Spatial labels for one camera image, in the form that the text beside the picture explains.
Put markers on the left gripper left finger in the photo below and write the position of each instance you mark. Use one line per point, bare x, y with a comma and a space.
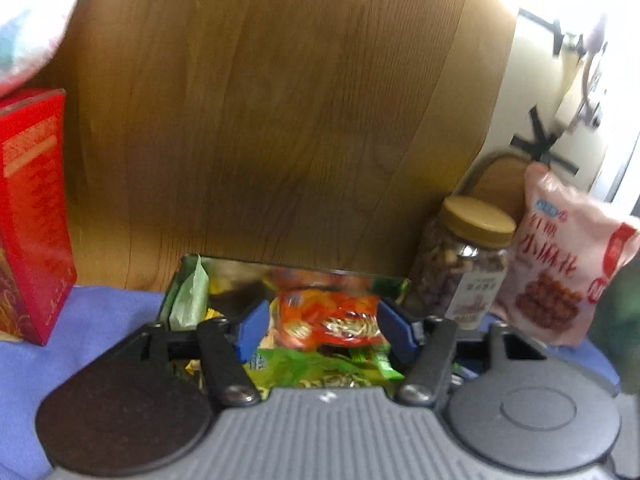
221, 345

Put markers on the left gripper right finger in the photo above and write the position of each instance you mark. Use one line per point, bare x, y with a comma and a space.
427, 348

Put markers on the red orange snack packet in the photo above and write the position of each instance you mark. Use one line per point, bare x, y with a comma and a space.
309, 318

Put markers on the pale green snack packet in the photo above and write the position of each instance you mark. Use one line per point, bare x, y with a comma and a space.
190, 305

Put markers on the clear nut jar yellow lid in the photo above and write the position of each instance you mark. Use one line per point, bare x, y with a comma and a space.
462, 260

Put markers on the black cardboard snack box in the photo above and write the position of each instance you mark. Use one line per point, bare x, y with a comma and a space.
234, 283

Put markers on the blue printed tablecloth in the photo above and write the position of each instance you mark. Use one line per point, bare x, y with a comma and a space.
85, 406

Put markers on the pink fried twist snack bag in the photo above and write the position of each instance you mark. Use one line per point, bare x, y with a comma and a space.
566, 251

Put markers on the red gift bag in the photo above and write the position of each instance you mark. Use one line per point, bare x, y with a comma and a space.
37, 264

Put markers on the wooden backboard panel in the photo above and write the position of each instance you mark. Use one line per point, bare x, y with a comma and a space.
317, 133

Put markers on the pink blue plush toy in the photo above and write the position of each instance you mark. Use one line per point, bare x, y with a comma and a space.
31, 32

